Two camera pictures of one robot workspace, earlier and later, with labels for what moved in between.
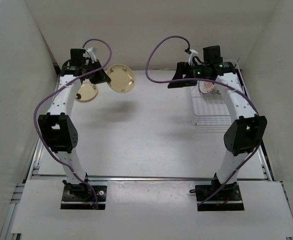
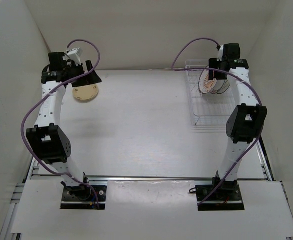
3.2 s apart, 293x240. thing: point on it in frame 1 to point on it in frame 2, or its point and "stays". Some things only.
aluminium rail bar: x=148 y=177 stays
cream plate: x=87 y=91 stays
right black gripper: x=183 y=68 to x=214 y=64
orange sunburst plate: x=206 y=86 stays
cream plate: x=122 y=78 to x=86 y=92
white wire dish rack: x=208 y=110 stays
